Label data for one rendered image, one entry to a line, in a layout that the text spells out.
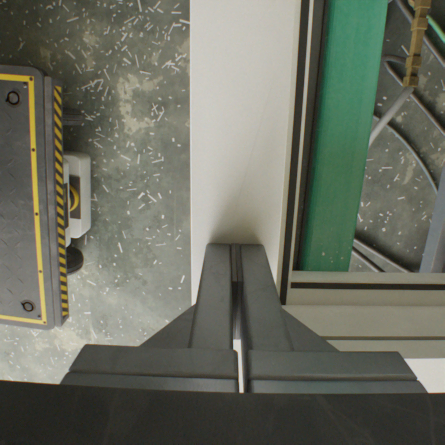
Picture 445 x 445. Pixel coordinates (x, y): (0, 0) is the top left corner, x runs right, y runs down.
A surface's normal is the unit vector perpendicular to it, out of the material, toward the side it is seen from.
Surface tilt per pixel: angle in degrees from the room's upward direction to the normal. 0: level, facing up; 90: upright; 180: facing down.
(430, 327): 90
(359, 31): 0
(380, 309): 90
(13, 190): 0
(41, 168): 0
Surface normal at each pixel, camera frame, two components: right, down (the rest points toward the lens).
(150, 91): -0.02, 0.29
